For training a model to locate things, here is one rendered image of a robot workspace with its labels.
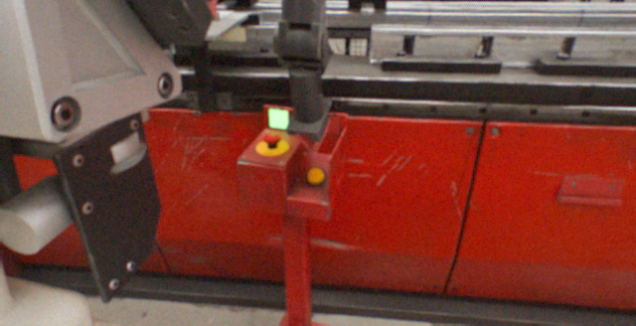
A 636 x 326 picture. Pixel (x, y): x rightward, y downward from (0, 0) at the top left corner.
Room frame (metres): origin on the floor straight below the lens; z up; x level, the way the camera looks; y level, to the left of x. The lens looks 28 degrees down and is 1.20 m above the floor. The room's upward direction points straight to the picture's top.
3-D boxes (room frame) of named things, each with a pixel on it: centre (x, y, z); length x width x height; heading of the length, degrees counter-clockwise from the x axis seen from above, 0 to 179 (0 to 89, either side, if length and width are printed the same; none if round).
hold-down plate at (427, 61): (1.04, -0.32, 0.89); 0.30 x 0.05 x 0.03; 84
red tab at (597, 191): (0.90, -0.73, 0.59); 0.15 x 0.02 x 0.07; 84
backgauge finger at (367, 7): (1.28, -0.15, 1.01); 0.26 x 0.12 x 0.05; 174
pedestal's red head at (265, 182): (0.78, 0.05, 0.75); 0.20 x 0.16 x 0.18; 74
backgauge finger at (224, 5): (1.32, 0.27, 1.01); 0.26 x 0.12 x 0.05; 174
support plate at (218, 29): (1.01, 0.29, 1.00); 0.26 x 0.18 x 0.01; 174
